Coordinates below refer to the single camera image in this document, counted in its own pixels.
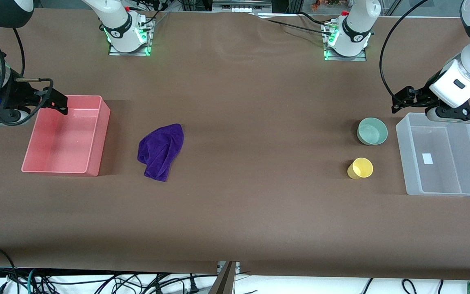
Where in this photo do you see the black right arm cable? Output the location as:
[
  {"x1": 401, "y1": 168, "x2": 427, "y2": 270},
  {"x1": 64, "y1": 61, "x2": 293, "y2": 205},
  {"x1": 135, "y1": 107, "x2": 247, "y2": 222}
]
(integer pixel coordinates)
[{"x1": 0, "y1": 14, "x2": 55, "y2": 126}]

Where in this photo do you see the yellow cup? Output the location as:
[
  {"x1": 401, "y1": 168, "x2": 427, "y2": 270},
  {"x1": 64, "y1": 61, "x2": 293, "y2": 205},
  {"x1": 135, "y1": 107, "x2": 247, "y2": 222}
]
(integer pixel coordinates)
[{"x1": 347, "y1": 158, "x2": 374, "y2": 180}]

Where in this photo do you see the pink plastic bin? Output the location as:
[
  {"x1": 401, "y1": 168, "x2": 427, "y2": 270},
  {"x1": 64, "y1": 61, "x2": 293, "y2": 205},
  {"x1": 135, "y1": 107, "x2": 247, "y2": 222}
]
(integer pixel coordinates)
[{"x1": 21, "y1": 95, "x2": 111, "y2": 177}]

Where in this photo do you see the thin black table cable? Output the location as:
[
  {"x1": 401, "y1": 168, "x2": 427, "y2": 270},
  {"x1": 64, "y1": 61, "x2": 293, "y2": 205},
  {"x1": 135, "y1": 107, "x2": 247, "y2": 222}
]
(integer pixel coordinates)
[
  {"x1": 255, "y1": 13, "x2": 328, "y2": 33},
  {"x1": 298, "y1": 11, "x2": 333, "y2": 27}
]

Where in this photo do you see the grey power strip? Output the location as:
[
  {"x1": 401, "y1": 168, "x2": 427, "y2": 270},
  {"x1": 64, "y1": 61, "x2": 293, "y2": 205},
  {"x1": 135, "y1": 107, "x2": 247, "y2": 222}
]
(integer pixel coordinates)
[{"x1": 212, "y1": 0, "x2": 273, "y2": 13}]

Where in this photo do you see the brown wooden board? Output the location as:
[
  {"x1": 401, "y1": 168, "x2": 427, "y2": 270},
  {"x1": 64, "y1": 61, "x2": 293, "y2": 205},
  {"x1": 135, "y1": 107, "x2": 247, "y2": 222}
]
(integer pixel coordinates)
[{"x1": 208, "y1": 261, "x2": 236, "y2": 294}]

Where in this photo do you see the green bowl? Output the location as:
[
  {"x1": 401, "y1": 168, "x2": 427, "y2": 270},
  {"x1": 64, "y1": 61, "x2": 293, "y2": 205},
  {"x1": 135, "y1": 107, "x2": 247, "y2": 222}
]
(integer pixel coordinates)
[{"x1": 357, "y1": 117, "x2": 388, "y2": 146}]

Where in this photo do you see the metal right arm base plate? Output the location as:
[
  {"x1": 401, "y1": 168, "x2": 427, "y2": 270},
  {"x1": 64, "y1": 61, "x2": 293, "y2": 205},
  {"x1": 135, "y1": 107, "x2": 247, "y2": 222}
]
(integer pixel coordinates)
[{"x1": 108, "y1": 16, "x2": 151, "y2": 57}]

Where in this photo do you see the brown table cover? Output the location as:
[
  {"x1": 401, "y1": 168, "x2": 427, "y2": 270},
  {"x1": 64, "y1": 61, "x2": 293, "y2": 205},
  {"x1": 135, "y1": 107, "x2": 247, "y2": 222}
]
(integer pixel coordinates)
[{"x1": 0, "y1": 9, "x2": 470, "y2": 282}]

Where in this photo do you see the orange colourful object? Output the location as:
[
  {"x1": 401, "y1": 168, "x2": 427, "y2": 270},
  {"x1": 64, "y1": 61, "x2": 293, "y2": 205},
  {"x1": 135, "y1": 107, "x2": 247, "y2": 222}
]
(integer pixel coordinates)
[{"x1": 310, "y1": 0, "x2": 344, "y2": 11}]

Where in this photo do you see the clear plastic bin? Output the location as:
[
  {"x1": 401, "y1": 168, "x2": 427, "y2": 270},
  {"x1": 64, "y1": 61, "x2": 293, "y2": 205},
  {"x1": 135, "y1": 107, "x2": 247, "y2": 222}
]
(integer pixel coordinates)
[{"x1": 395, "y1": 113, "x2": 470, "y2": 197}]

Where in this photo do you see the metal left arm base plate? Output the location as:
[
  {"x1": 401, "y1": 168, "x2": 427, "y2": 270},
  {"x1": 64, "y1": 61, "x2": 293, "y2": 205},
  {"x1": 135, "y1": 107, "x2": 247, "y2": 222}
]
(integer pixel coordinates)
[{"x1": 324, "y1": 21, "x2": 367, "y2": 62}]

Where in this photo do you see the purple cloth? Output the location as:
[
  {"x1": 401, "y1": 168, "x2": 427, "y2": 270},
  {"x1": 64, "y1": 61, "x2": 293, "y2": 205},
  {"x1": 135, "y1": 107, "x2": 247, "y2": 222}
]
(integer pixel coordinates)
[{"x1": 137, "y1": 123, "x2": 184, "y2": 182}]

